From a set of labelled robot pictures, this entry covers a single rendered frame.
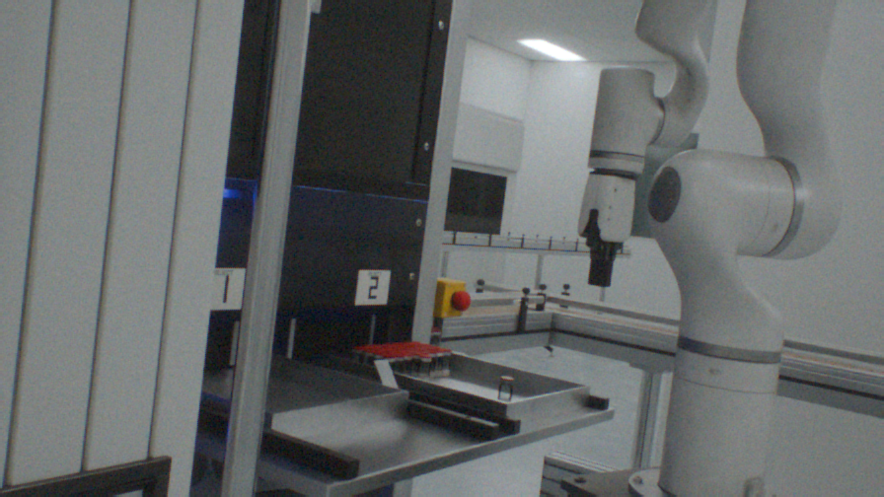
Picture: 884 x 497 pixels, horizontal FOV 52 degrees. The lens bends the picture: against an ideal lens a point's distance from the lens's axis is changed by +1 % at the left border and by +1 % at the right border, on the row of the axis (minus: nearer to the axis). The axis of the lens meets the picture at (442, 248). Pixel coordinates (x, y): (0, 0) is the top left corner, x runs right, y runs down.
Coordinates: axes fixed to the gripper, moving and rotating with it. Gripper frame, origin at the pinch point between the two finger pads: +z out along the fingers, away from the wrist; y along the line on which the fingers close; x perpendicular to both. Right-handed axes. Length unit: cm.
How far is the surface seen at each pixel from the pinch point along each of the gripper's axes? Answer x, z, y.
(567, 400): -1.9, 20.5, 1.5
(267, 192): 14, -7, 85
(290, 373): -36, 21, 28
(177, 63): 16, -14, 95
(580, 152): -420, -80, -796
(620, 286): -350, 62, -796
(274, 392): -31, 22, 36
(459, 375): -26.4, 22.2, -4.2
